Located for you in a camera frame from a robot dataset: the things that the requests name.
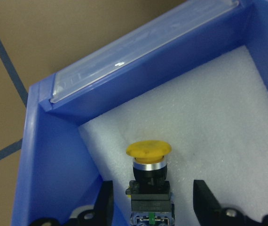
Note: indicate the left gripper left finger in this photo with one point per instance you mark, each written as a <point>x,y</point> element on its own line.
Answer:
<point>104,205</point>

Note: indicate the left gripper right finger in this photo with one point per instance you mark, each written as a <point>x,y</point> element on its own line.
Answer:
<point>206,207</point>

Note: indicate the yellow mushroom push button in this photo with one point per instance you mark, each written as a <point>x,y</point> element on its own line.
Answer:
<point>150,192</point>

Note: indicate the blue plastic bin with foam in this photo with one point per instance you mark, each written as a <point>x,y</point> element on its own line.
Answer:
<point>195,77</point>

